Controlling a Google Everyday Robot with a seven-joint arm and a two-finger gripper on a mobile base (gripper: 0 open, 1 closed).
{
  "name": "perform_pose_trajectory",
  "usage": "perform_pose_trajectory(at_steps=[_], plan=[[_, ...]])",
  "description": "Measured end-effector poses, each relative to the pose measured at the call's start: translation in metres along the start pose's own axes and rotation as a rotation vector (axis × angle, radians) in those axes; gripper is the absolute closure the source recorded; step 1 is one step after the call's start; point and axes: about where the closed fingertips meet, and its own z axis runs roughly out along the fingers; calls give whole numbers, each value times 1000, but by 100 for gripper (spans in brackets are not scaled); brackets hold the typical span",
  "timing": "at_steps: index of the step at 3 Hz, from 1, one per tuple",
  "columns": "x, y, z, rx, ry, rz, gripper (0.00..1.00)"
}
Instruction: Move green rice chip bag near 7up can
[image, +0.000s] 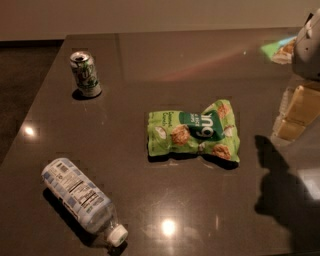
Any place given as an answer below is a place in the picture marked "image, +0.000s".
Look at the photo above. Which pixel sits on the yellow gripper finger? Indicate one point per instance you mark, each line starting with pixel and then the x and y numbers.
pixel 287 130

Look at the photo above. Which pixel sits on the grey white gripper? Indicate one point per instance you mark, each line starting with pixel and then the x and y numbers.
pixel 307 51

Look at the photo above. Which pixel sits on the green rice chip bag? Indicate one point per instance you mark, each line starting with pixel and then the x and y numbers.
pixel 212 132

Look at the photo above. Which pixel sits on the green 7up can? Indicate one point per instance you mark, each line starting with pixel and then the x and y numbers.
pixel 84 71

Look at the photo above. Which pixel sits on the clear plastic water bottle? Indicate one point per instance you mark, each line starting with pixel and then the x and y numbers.
pixel 92 209

